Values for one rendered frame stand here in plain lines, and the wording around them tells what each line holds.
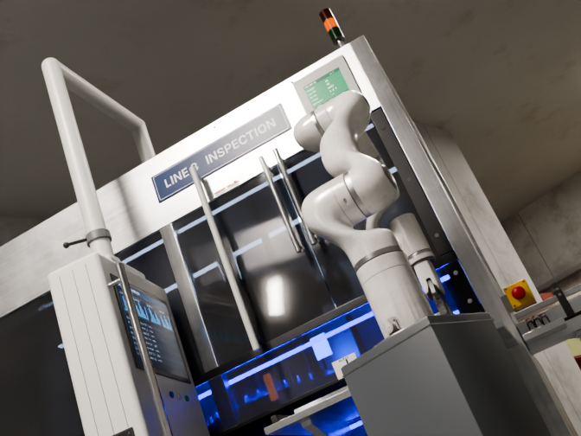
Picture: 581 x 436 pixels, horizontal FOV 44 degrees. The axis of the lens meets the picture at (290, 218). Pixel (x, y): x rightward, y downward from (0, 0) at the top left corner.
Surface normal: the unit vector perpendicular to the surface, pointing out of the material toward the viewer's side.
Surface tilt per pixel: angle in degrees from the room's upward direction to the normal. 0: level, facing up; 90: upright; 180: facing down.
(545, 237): 90
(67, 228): 90
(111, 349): 90
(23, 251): 90
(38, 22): 180
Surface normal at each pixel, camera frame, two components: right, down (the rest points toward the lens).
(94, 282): -0.26, -0.33
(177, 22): 0.35, 0.84
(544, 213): -0.69, -0.07
